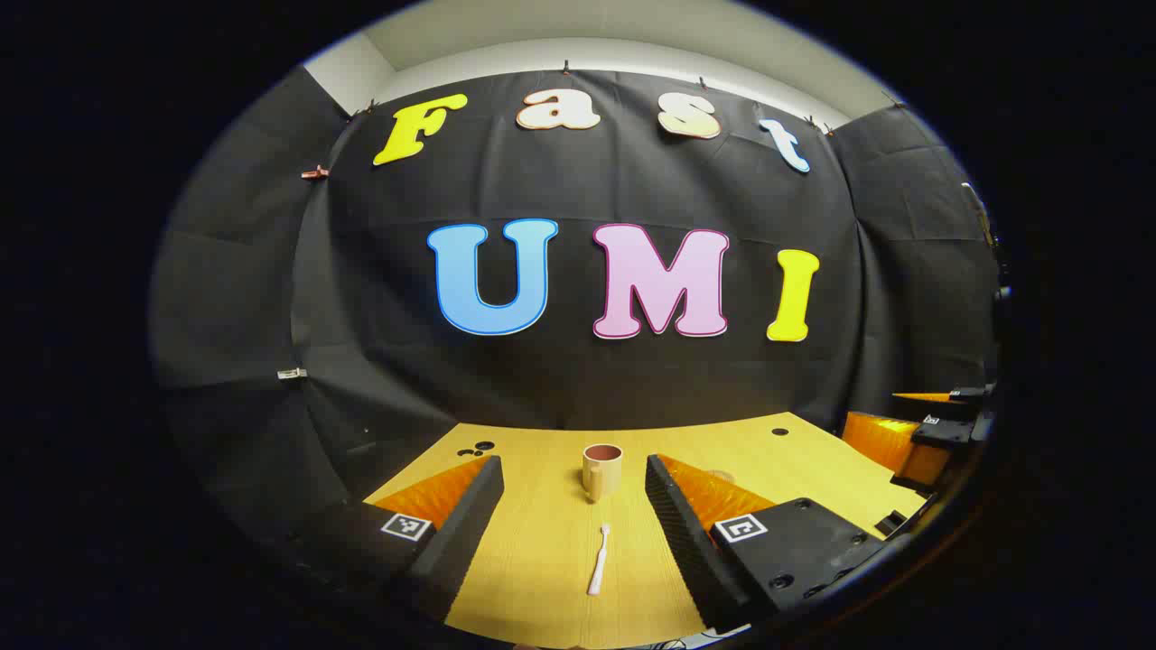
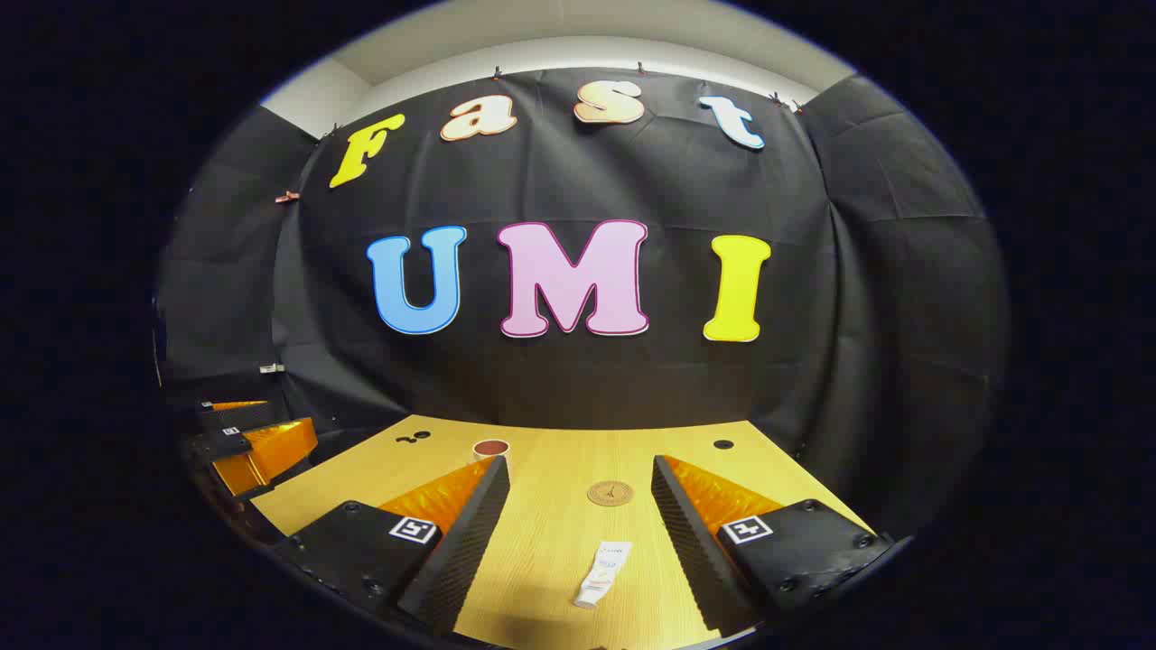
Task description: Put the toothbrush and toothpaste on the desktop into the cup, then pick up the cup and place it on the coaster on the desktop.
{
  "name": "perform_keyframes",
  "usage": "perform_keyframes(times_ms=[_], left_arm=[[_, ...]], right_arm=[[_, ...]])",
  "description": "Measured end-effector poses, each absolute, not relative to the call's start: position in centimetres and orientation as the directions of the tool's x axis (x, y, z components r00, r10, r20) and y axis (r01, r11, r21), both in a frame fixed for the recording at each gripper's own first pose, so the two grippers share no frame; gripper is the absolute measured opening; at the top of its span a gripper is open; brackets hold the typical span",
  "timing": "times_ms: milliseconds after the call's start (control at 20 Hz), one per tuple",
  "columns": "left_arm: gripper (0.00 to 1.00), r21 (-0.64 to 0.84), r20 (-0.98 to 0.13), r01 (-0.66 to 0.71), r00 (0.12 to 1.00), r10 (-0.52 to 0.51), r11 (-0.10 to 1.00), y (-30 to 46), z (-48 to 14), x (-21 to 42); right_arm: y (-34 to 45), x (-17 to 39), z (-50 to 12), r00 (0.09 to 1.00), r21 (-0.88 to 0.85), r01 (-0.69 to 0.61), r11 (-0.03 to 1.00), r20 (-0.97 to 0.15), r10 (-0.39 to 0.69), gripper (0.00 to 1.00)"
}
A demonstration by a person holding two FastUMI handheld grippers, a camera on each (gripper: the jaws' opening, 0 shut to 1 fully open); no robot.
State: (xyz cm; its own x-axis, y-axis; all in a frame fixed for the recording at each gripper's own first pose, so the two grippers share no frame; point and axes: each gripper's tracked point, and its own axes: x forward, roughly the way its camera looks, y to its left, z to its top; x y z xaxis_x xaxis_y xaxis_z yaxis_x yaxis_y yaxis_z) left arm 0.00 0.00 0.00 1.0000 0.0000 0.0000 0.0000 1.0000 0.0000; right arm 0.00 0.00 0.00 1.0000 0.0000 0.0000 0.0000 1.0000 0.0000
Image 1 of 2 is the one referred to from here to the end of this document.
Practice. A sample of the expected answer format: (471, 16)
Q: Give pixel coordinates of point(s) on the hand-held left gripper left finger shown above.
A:
(470, 533)

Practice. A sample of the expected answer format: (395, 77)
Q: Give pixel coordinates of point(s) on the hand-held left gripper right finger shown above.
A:
(679, 533)

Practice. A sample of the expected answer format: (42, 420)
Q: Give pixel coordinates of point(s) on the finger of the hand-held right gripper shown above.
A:
(930, 396)
(890, 442)

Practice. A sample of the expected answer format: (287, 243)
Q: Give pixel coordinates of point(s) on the round wooden coaster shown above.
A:
(721, 475)

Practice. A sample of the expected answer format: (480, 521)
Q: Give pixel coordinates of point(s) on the pale pink toothbrush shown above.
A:
(600, 561)

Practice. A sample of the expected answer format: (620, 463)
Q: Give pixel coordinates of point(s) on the beige cup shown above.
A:
(603, 477)

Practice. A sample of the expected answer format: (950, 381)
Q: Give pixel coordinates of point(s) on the wooden desktop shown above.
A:
(542, 542)

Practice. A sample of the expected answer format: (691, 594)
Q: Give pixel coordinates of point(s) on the black backdrop cloth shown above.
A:
(578, 379)

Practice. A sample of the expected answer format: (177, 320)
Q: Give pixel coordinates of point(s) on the white clip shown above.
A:
(291, 373)

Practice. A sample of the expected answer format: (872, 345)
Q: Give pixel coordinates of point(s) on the orange clip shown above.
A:
(314, 171)

